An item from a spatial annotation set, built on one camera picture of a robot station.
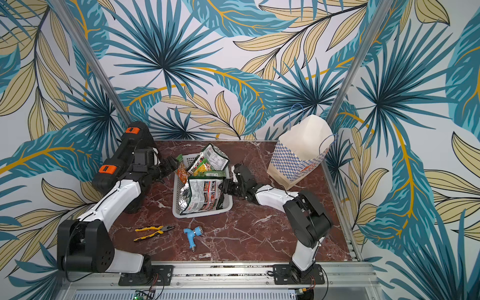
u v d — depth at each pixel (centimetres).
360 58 82
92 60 81
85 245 41
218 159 93
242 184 70
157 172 73
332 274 76
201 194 79
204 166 95
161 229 84
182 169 96
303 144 107
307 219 48
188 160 100
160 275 68
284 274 73
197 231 82
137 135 85
